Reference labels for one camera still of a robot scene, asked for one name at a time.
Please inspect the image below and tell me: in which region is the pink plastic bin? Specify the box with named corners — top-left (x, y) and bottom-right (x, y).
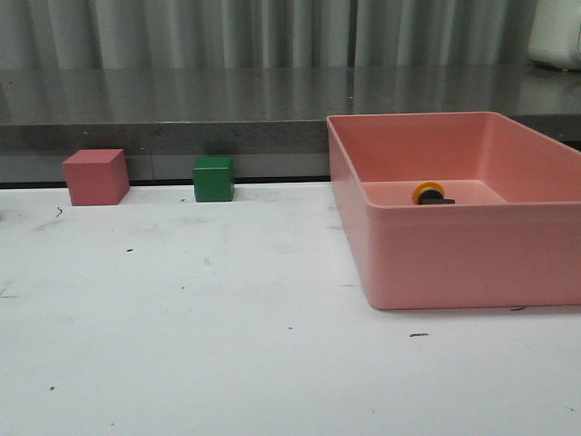
top-left (328, 112), bottom-right (580, 310)

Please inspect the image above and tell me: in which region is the grey stone countertop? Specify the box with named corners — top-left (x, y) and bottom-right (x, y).
top-left (1, 64), bottom-right (580, 155)

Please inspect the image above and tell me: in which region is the white appliance on counter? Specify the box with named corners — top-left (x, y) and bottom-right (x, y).
top-left (527, 0), bottom-right (580, 71)

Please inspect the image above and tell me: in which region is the green cube block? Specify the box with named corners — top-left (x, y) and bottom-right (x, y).
top-left (192, 156), bottom-right (234, 203)

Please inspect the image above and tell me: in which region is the pink cube block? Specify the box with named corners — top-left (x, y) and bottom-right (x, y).
top-left (62, 149), bottom-right (130, 206)

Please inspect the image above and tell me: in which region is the yellow mushroom push button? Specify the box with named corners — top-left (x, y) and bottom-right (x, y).
top-left (412, 181), bottom-right (456, 205)

